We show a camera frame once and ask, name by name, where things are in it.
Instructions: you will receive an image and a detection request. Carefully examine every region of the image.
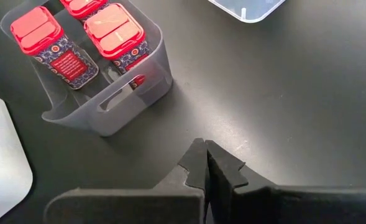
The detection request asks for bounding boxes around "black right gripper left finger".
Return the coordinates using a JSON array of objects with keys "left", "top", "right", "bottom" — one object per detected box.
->
[{"left": 44, "top": 138, "right": 209, "bottom": 224}]

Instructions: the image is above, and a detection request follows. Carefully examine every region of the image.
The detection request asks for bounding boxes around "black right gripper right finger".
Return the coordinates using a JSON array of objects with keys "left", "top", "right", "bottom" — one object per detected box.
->
[{"left": 204, "top": 139, "right": 366, "bottom": 224}]

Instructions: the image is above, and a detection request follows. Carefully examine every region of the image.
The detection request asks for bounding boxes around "red-lid patterned spice tin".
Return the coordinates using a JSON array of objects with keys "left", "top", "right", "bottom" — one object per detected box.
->
[
  {"left": 83, "top": 2, "right": 152, "bottom": 91},
  {"left": 59, "top": 0, "right": 111, "bottom": 22},
  {"left": 10, "top": 6, "right": 99, "bottom": 90}
]

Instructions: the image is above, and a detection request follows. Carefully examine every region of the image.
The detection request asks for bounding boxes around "smoky grey translucent bin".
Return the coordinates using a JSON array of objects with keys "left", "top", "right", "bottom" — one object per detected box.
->
[{"left": 0, "top": 0, "right": 173, "bottom": 138}]

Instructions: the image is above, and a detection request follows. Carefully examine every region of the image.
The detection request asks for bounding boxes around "white plastic bin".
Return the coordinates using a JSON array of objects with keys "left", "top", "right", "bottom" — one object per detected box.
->
[{"left": 0, "top": 90, "right": 34, "bottom": 224}]

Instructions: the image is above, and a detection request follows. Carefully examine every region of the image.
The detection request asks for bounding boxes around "clear plastic bin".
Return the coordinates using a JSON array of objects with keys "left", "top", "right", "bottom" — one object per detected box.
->
[{"left": 207, "top": 0, "right": 286, "bottom": 24}]

